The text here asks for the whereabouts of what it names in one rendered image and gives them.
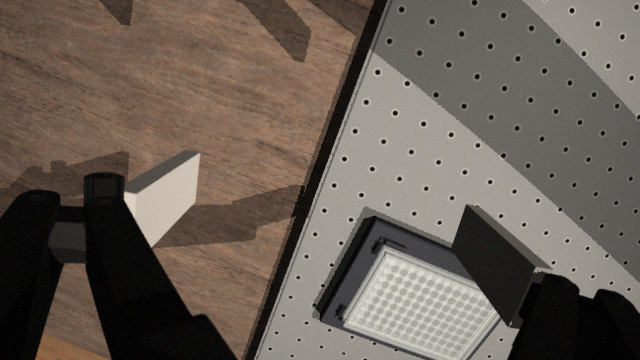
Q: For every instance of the dark grey plate nest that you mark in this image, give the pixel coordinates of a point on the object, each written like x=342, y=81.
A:
x=378, y=233

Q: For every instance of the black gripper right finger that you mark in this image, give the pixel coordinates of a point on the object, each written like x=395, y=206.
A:
x=521, y=287

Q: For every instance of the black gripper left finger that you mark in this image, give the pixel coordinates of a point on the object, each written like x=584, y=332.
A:
x=141, y=313

